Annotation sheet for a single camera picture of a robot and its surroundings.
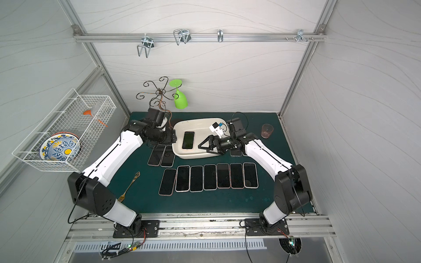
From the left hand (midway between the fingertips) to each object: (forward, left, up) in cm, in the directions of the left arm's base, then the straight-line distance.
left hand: (171, 138), depth 82 cm
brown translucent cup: (+21, -56, -17) cm, 62 cm away
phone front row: (-15, -6, -15) cm, 22 cm away
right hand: (-6, -17, +1) cm, 18 cm away
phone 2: (-11, -42, -19) cm, 48 cm away
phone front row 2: (-10, -34, -21) cm, 41 cm away
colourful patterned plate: (-15, +37, +14) cm, 42 cm away
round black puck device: (-41, -57, -23) cm, 74 cm away
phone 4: (+4, -35, -20) cm, 40 cm away
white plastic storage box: (+23, -12, -18) cm, 31 cm away
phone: (-12, -12, -20) cm, 26 cm away
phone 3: (+1, +6, -20) cm, 21 cm away
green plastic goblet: (+26, -1, +3) cm, 26 cm away
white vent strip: (-42, -5, -21) cm, 47 cm away
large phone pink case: (-10, -27, -20) cm, 35 cm away
